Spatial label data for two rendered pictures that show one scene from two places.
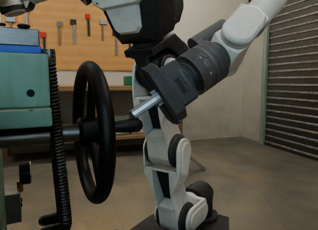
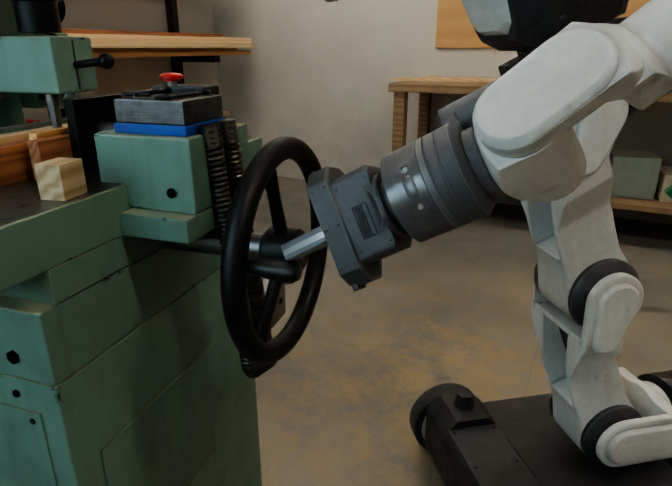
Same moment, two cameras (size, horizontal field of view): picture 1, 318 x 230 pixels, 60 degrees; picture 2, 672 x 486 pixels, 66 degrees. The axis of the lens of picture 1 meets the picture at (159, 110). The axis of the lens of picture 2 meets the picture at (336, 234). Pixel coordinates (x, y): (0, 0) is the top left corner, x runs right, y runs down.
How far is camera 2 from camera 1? 0.41 m
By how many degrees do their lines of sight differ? 46
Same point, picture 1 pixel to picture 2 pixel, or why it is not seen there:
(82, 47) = not seen: outside the picture
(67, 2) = not seen: outside the picture
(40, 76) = (182, 172)
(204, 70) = (400, 201)
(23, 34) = (165, 109)
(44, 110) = (178, 222)
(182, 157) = (601, 314)
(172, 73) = (350, 194)
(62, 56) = not seen: hidden behind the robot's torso
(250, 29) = (537, 110)
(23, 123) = (157, 234)
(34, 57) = (173, 143)
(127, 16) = not seen: outside the picture
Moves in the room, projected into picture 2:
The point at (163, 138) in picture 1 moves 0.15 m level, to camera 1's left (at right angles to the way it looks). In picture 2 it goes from (561, 263) to (487, 242)
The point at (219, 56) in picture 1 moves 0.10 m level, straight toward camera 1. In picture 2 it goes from (444, 173) to (341, 190)
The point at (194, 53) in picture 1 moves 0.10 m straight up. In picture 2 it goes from (398, 157) to (404, 34)
